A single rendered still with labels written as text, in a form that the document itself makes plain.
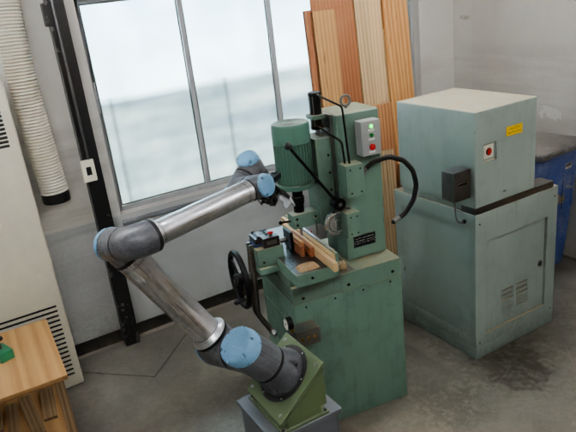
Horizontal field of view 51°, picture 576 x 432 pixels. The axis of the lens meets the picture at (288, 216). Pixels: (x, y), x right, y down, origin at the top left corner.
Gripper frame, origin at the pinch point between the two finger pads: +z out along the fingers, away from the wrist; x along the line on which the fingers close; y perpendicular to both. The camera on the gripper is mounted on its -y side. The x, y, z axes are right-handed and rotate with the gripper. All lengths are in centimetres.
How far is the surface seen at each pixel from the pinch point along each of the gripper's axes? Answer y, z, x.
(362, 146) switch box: -33.1, -1.0, 30.3
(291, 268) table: 23.4, 16.6, 6.7
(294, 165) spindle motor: -15.9, -7.4, 4.3
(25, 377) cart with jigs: 100, 8, -102
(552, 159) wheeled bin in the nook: -126, 124, 97
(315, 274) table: 24.0, 18.5, 18.1
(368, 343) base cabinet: 31, 74, 30
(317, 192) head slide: -15.7, 12.5, 8.9
